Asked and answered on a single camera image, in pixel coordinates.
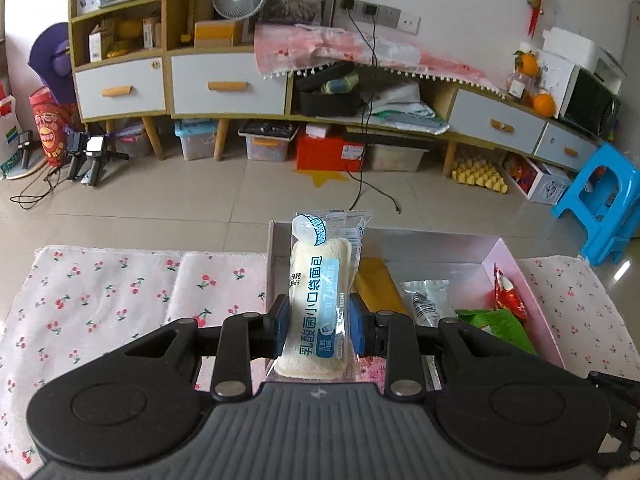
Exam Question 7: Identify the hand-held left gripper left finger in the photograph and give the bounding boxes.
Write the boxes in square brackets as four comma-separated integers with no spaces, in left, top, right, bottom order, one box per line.
[122,294,292,403]

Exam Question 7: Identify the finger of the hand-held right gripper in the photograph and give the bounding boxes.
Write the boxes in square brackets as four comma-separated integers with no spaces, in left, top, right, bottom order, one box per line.
[586,370,640,456]

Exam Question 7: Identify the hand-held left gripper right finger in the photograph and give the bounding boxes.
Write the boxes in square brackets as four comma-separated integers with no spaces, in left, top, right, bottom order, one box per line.
[349,291,521,403]

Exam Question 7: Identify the white bread packet blue label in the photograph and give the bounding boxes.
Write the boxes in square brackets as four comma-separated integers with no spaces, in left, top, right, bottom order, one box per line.
[272,209,375,380]

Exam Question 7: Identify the yellow snack packet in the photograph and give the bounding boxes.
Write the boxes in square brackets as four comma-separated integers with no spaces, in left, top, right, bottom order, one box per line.
[357,256,408,317]

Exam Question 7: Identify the white black snack packet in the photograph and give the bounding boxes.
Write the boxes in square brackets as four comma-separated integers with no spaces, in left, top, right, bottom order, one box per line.
[400,279,458,328]

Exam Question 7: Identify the pink cardboard box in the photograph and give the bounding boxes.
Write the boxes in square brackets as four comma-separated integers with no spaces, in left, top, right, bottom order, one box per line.
[267,219,567,376]

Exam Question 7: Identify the green snack bag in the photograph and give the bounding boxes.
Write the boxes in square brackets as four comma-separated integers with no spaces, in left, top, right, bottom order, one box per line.
[454,308,540,357]

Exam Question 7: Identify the small red snack packet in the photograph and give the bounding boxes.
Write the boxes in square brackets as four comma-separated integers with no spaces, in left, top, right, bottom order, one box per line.
[492,262,529,322]

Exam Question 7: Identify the yellow star floor sticker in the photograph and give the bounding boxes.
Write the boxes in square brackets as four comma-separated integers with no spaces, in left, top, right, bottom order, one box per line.
[295,167,351,188]

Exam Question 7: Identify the clear storage bin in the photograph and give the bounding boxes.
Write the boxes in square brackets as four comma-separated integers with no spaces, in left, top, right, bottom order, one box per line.
[367,141,431,172]

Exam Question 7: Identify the red cardboard box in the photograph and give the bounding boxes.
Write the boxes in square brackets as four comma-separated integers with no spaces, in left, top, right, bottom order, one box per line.
[295,130,366,173]

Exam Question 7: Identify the cherry print cloth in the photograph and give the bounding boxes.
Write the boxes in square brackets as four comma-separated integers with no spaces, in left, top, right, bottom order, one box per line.
[0,245,640,480]

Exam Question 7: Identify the blue plastic stool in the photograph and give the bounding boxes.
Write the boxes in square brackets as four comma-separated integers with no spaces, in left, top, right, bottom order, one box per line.
[551,142,640,267]

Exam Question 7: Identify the stack of yellow egg trays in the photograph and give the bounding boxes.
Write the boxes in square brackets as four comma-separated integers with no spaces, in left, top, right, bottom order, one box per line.
[451,159,510,195]

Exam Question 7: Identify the clear bin blue lid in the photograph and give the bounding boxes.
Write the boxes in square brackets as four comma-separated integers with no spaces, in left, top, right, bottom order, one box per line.
[174,119,218,162]

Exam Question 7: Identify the white printed cardboard box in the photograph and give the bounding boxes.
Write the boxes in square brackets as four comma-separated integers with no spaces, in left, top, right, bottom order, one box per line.
[520,160,573,205]

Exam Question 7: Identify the pile of folded clothes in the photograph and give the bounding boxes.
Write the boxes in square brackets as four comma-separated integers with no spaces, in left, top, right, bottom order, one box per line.
[367,80,451,136]

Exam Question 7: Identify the black bag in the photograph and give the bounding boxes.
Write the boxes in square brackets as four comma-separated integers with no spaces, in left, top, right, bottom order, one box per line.
[292,62,368,116]

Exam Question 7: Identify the wooden cabinet white drawers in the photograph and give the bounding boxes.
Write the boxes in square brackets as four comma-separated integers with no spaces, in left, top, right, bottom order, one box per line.
[67,0,601,178]

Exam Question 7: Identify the black handheld device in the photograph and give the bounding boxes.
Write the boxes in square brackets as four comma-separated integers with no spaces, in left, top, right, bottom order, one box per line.
[80,135,128,188]
[64,130,86,182]
[15,131,33,171]

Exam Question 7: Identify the pink floral cloth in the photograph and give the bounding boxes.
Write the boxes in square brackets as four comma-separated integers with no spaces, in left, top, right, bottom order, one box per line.
[254,23,511,98]

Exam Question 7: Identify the white black microwave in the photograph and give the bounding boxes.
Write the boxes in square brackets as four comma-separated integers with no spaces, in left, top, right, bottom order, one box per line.
[537,50,623,138]

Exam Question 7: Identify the glass jar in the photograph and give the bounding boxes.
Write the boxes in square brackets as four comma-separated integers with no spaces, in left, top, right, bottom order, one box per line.
[507,72,531,101]

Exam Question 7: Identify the orange fruit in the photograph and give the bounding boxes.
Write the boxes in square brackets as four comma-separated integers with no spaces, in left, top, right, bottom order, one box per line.
[515,52,540,77]
[531,92,557,117]

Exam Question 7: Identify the yellow cardboard box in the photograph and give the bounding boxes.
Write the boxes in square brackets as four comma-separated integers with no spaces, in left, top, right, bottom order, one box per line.
[194,20,246,50]

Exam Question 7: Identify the red printed drum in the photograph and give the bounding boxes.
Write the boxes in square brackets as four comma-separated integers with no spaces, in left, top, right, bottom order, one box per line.
[27,86,68,168]

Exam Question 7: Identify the white shopping bag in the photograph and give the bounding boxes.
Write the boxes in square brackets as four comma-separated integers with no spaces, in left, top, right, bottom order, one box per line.
[0,97,23,181]

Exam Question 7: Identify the white foam box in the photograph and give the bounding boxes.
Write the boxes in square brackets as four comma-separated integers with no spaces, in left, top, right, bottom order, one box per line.
[542,27,626,96]

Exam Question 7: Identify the purple fabric hat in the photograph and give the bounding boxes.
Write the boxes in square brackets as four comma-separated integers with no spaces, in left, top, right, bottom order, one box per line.
[28,22,76,106]

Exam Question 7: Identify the clear bin orange handle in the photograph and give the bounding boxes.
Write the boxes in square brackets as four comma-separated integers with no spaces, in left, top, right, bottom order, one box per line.
[237,121,300,162]

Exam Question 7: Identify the black power cable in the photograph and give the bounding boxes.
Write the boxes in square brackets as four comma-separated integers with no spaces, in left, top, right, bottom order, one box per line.
[345,7,401,213]

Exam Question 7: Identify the white wall sockets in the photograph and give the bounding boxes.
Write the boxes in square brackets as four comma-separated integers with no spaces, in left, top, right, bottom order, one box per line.
[340,0,421,36]

